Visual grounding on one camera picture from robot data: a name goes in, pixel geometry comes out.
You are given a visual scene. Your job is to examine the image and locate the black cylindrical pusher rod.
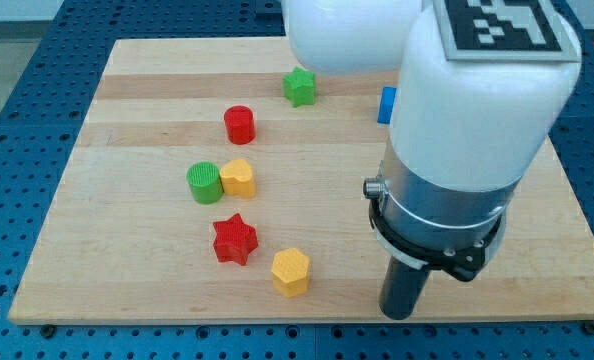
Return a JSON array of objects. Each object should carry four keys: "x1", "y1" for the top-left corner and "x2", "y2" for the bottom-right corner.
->
[{"x1": 379, "y1": 257, "x2": 430, "y2": 320}]

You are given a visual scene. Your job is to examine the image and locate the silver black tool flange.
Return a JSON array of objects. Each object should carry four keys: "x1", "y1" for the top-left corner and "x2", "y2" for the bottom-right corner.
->
[{"x1": 364, "y1": 145, "x2": 516, "y2": 282}]

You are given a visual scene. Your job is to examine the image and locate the yellow hexagon block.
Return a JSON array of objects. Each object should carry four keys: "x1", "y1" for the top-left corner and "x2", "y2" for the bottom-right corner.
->
[{"x1": 271, "y1": 248, "x2": 311, "y2": 298}]

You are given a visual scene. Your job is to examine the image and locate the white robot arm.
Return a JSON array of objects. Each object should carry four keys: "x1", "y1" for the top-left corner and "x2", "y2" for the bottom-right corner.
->
[{"x1": 281, "y1": 0, "x2": 582, "y2": 320}]

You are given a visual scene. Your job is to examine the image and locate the yellow heart block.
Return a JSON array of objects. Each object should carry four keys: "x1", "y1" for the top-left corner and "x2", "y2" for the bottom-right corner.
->
[{"x1": 219, "y1": 159, "x2": 256, "y2": 199}]

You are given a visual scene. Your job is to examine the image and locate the blue block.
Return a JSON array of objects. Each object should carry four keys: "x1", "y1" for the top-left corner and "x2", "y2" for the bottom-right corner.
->
[{"x1": 377, "y1": 86, "x2": 397, "y2": 125}]

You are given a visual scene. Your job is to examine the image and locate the red star block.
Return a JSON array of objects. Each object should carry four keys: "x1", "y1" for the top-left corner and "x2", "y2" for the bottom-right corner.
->
[{"x1": 213, "y1": 213, "x2": 258, "y2": 266}]

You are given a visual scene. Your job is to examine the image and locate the green star block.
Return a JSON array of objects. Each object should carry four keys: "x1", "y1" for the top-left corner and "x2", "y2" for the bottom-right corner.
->
[{"x1": 282, "y1": 67, "x2": 316, "y2": 107}]

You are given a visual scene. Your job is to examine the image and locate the black white fiducial marker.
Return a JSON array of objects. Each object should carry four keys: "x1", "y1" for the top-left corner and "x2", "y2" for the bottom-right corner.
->
[{"x1": 433, "y1": 0, "x2": 581, "y2": 63}]

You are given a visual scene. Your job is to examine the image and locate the red cylinder block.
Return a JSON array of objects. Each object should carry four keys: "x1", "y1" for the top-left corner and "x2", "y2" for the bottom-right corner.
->
[{"x1": 223, "y1": 105, "x2": 256, "y2": 145}]

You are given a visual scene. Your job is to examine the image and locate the wooden board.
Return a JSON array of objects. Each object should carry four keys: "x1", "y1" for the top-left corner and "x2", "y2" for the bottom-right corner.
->
[{"x1": 7, "y1": 35, "x2": 594, "y2": 326}]

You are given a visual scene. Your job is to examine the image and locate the green cylinder block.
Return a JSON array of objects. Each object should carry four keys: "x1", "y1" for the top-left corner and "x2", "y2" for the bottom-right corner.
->
[{"x1": 186, "y1": 161, "x2": 223, "y2": 204}]

